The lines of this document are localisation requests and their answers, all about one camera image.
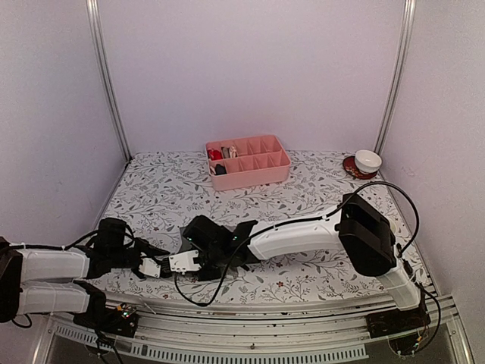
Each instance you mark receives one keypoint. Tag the grey underwear cream waistband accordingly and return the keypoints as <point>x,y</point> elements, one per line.
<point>229,151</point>

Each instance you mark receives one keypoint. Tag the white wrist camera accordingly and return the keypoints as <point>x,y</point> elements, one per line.
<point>155,268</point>
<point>184,262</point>

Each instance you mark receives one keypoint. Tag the right aluminium frame post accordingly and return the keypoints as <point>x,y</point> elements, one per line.
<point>408,18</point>

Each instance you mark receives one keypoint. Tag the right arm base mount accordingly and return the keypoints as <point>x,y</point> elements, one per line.
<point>395,321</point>

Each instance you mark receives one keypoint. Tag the left aluminium frame post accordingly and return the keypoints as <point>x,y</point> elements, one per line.
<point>95,24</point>

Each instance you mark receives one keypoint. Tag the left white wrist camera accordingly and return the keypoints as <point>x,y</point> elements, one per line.
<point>155,268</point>

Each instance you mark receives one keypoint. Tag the white small bowl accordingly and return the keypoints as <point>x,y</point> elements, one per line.
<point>367,162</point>

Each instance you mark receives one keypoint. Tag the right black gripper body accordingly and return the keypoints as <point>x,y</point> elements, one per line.
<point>214,255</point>

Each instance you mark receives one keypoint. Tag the red patterned saucer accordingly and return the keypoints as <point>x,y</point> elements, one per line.
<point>350,168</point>

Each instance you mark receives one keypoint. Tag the pink divided organizer box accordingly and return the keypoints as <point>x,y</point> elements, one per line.
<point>261,160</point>

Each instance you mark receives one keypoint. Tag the floral table cloth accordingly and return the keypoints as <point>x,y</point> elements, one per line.
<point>161,192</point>

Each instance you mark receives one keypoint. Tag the red rolled cloth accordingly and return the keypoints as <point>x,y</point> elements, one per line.
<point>215,154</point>

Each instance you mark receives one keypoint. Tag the grey boxer briefs lettered band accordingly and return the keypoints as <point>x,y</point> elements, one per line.
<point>216,244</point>

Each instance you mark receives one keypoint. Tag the cream ceramic mug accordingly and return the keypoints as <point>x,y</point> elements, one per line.
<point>393,226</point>

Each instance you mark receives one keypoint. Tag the aluminium frame post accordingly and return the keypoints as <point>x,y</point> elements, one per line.
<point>408,18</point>
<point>95,24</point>

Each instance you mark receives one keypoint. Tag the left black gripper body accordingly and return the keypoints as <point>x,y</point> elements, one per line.
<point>138,242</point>

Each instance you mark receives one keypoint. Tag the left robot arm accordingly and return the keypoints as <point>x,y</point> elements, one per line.
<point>38,279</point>

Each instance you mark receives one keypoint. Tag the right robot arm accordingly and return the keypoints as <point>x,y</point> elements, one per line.
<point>355,226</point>

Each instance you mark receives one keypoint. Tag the dark rolled cloth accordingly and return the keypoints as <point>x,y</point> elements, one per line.
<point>219,169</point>

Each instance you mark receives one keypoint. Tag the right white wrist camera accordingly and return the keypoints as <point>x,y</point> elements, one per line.
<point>184,262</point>

